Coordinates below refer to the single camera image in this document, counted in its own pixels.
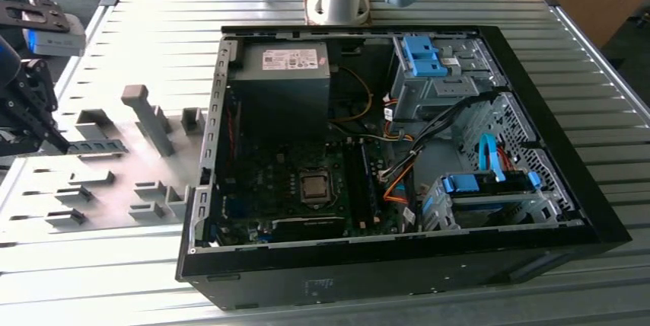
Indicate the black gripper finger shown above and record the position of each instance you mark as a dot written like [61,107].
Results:
[17,141]
[35,93]

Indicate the blue RAM stick white label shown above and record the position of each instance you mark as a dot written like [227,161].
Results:
[96,147]

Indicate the black RAM slot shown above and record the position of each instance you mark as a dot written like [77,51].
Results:
[355,181]

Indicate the grey plastic parts rack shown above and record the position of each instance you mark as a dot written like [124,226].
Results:
[127,173]

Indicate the grey power supply unit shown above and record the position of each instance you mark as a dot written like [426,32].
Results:
[284,90]

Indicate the green motherboard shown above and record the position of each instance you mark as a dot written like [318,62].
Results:
[264,189]

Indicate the CPU socket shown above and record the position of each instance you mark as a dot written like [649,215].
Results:
[315,170]

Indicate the silver CPU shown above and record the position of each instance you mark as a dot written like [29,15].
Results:
[315,186]

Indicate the black graphics card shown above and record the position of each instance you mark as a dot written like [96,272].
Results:
[310,227]

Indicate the black open PC case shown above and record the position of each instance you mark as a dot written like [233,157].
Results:
[355,276]

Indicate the blue drive bay latch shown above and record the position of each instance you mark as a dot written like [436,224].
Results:
[423,67]

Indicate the grey metal drive cage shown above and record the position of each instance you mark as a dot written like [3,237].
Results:
[436,93]

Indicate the hard disk in blue carrier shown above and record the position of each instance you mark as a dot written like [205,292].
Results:
[462,183]

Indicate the grey metal disk bay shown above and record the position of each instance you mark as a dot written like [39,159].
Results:
[507,198]

